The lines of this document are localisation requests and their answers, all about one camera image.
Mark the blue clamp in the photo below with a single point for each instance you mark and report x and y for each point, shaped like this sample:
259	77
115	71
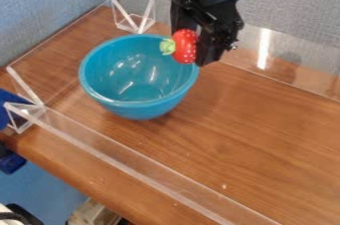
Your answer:
11	161

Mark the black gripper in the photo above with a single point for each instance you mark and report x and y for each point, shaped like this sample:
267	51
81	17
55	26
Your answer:
219	21

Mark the beige object under table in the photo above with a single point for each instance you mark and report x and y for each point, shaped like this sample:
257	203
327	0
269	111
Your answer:
93	213

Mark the blue bowl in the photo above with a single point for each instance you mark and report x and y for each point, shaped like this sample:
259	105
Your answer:
133	79

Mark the white and black object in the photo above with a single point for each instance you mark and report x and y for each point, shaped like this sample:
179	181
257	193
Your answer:
15	215

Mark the clear acrylic barrier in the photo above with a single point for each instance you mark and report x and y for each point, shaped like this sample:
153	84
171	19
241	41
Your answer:
246	154

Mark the red strawberry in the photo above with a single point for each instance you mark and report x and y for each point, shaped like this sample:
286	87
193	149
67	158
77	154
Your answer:
181	46

